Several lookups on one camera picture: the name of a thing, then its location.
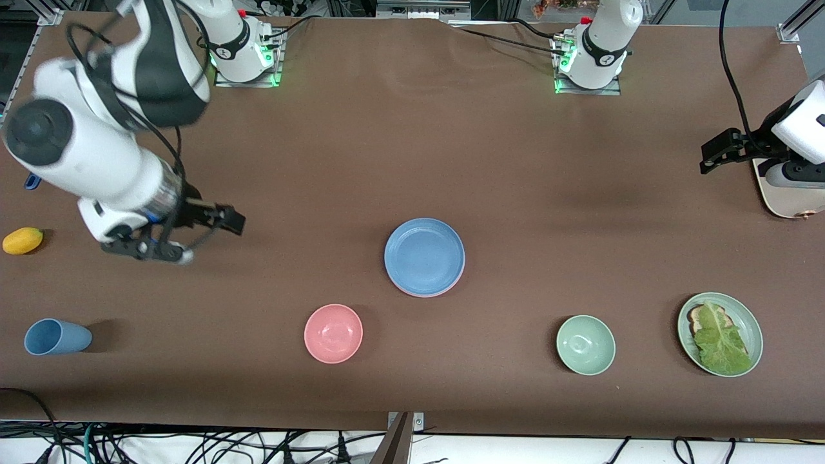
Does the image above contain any blue plate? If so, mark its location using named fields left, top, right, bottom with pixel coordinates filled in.
left=384, top=218, right=465, bottom=296

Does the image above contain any pink plate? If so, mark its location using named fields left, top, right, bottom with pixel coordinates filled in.
left=387, top=258, right=465, bottom=299

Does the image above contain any beige toaster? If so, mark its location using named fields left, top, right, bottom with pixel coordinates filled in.
left=751, top=155, right=825, bottom=220

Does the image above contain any small pink bowl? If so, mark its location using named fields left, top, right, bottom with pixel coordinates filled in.
left=304, top=304, right=364, bottom=364

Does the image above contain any toasted bread slice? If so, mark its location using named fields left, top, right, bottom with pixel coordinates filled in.
left=687, top=304, right=729, bottom=337

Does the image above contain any green plate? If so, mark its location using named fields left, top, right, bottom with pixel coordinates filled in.
left=677, top=292, right=764, bottom=378

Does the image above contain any yellow lemon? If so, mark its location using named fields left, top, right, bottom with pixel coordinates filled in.
left=2, top=227, right=44, bottom=255

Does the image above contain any brown table cover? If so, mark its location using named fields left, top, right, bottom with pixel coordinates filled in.
left=0, top=12, right=825, bottom=440

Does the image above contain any green lettuce leaf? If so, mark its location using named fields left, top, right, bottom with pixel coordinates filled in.
left=693, top=300, right=752, bottom=375

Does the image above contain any blue plastic cup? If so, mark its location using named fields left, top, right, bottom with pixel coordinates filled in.
left=24, top=318, right=93, bottom=356

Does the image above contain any orange plant decoration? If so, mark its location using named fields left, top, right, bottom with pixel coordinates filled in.
left=532, top=0, right=603, bottom=19

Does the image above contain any small green bowl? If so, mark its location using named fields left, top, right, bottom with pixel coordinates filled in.
left=556, top=314, right=616, bottom=376

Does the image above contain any dark brown beam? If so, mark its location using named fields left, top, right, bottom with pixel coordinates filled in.
left=370, top=412, right=413, bottom=464

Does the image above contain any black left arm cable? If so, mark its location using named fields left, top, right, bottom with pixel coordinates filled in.
left=719, top=0, right=760, bottom=139

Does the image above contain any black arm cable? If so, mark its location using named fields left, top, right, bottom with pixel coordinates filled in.
left=64, top=0, right=223, bottom=258
left=719, top=0, right=760, bottom=139

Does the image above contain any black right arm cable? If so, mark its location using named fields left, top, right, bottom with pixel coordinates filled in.
left=64, top=0, right=223, bottom=258

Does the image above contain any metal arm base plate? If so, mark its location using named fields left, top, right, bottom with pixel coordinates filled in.
left=215, top=29, right=283, bottom=88
left=554, top=35, right=623, bottom=96

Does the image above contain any black table cable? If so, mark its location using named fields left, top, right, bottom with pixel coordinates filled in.
left=451, top=24, right=568, bottom=57
left=509, top=17, right=561, bottom=41
left=261, top=14, right=318, bottom=42

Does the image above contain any small metal edge bracket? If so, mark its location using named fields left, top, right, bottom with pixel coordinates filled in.
left=387, top=411, right=425, bottom=432

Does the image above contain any grey metal frame bracket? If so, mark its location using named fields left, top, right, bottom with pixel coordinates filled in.
left=377, top=0, right=471, bottom=20

